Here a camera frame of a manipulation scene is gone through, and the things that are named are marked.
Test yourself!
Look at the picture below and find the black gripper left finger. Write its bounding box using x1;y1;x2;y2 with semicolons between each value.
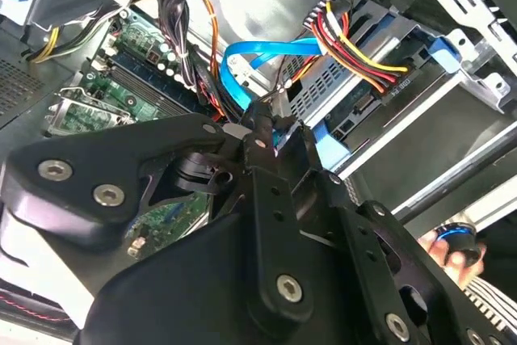
2;102;316;316

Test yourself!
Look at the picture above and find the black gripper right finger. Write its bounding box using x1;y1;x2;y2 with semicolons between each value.
274;117;512;345

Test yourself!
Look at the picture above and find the red yellow black power wire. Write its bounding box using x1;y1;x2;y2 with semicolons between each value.
301;0;422;98

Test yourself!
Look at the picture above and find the person's hand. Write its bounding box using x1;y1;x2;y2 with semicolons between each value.
418;229;488;286

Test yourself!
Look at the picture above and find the blue data wire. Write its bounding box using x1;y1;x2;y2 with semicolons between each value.
220;36;324;156

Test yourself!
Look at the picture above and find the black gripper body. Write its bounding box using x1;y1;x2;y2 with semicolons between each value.
76;211;405;345

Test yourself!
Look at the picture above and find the round black tool blue ring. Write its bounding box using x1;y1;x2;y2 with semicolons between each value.
434;220;488;263

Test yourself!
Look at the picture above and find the hard disk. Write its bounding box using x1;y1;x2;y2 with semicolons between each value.
288;13;464;172

